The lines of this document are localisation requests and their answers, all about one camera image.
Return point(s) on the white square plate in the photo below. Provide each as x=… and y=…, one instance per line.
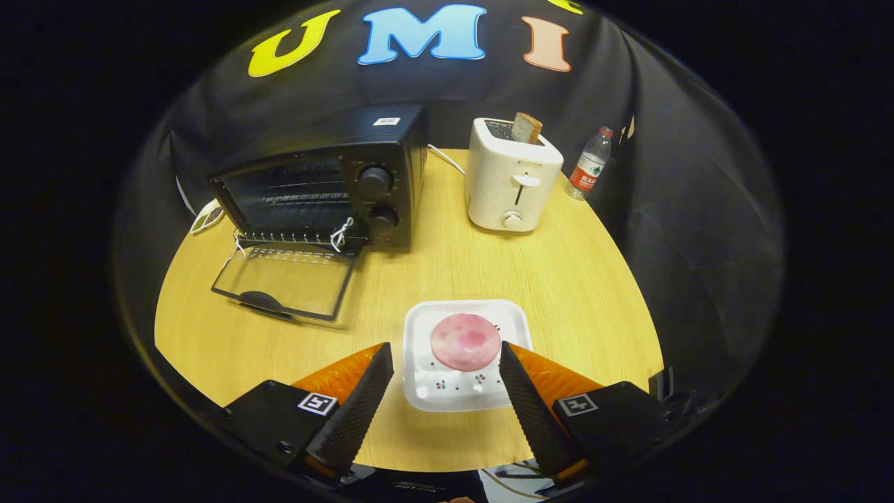
x=426, y=381

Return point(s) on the black toaster oven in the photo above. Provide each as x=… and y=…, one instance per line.
x=401, y=161

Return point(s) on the black bracket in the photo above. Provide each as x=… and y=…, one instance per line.
x=661, y=384

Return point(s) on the white pop-up toaster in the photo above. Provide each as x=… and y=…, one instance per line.
x=496, y=181

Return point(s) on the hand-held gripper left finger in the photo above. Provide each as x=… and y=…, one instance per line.
x=356, y=412

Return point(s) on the toasted bread slice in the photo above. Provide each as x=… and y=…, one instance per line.
x=526, y=129

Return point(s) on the pink ham slice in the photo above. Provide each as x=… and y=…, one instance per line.
x=464, y=342

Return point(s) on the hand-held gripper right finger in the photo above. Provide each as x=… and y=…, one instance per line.
x=534, y=412

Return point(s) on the black backdrop cloth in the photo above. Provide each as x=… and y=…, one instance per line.
x=663, y=209

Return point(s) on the white divided grain dish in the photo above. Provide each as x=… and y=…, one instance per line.
x=208, y=218

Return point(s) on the clear plastic water bottle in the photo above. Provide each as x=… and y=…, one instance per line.
x=589, y=168

